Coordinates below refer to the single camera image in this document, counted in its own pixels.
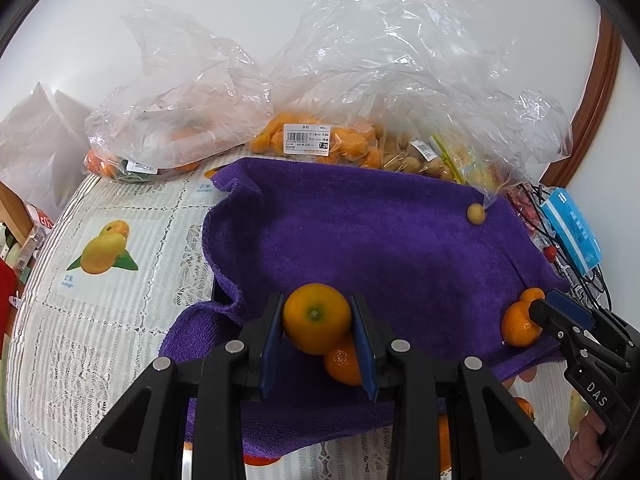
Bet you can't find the person's right hand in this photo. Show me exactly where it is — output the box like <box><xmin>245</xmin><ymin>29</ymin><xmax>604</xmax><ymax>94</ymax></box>
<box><xmin>562</xmin><ymin>407</ymin><xmax>617</xmax><ymax>480</ymax></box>

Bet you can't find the large orange with green stem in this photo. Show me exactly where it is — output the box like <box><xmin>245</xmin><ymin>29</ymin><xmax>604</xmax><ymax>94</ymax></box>
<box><xmin>282</xmin><ymin>283</ymin><xmax>352</xmax><ymax>356</ymax></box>

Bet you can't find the clear bag of oranges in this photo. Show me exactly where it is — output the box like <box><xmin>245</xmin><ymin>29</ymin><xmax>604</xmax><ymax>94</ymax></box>
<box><xmin>84</xmin><ymin>0</ymin><xmax>273</xmax><ymax>181</ymax></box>

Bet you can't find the clear bag of longans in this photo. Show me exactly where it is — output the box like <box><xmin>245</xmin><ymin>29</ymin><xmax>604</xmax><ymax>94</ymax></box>
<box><xmin>382</xmin><ymin>85</ymin><xmax>461</xmax><ymax>181</ymax></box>

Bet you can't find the fruit print tablecloth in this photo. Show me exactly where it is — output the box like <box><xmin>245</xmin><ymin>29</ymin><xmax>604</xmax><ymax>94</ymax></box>
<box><xmin>0</xmin><ymin>162</ymin><xmax>591</xmax><ymax>480</ymax></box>

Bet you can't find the white plastic bag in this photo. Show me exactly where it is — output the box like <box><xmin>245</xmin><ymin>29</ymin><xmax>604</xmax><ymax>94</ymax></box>
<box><xmin>0</xmin><ymin>81</ymin><xmax>93</xmax><ymax>218</ymax></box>

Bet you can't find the packet of red fruit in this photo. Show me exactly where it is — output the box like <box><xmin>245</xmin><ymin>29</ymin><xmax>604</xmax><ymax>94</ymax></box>
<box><xmin>505</xmin><ymin>185</ymin><xmax>543</xmax><ymax>223</ymax></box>

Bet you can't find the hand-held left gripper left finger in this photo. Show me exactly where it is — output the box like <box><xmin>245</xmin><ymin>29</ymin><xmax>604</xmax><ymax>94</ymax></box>
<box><xmin>57</xmin><ymin>292</ymin><xmax>287</xmax><ymax>480</ymax></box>

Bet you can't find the brown wooden door frame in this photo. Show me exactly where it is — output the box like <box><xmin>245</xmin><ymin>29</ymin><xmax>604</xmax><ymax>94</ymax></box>
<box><xmin>540</xmin><ymin>10</ymin><xmax>623</xmax><ymax>188</ymax></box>

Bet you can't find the red paper bag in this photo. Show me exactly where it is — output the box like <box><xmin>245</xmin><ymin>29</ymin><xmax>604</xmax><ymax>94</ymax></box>
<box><xmin>0</xmin><ymin>257</ymin><xmax>18</xmax><ymax>336</ymax></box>

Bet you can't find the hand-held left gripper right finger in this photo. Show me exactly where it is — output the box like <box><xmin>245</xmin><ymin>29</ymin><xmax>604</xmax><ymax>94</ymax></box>
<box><xmin>348</xmin><ymin>292</ymin><xmax>573</xmax><ymax>480</ymax></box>

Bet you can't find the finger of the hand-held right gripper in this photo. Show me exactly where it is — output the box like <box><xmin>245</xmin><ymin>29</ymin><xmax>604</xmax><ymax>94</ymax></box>
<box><xmin>529</xmin><ymin>299</ymin><xmax>577</xmax><ymax>347</ymax></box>
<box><xmin>545</xmin><ymin>288</ymin><xmax>597</xmax><ymax>332</ymax></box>

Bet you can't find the blue tissue box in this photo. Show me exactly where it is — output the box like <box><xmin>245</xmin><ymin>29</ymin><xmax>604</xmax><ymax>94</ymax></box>
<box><xmin>540</xmin><ymin>189</ymin><xmax>603</xmax><ymax>276</ymax></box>

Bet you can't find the white bag with red print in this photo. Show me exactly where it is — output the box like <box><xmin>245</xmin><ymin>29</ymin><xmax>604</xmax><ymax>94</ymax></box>
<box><xmin>27</xmin><ymin>202</ymin><xmax>56</xmax><ymax>233</ymax></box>

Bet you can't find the clear bag of kumquats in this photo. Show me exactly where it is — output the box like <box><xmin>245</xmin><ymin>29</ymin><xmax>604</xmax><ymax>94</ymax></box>
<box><xmin>245</xmin><ymin>0</ymin><xmax>451</xmax><ymax>170</ymax></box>

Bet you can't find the purple towel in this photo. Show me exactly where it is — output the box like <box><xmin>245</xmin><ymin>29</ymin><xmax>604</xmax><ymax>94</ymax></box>
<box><xmin>159</xmin><ymin>157</ymin><xmax>571</xmax><ymax>456</ymax></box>

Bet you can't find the clear bag with yellow contents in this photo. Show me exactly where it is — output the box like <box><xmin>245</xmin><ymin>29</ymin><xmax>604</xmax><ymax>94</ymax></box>
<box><xmin>430</xmin><ymin>87</ymin><xmax>573</xmax><ymax>208</ymax></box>

